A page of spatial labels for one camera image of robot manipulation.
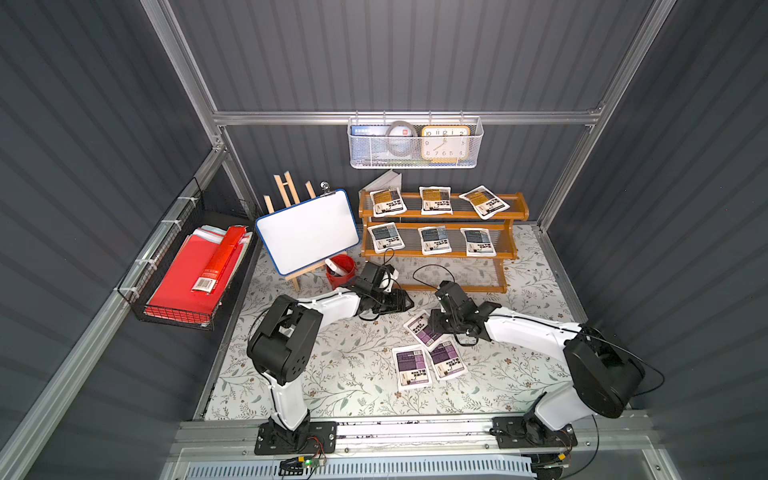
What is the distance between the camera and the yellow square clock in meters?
0.89

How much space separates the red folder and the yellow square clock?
0.57 metres

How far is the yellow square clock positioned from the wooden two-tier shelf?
0.12 metres
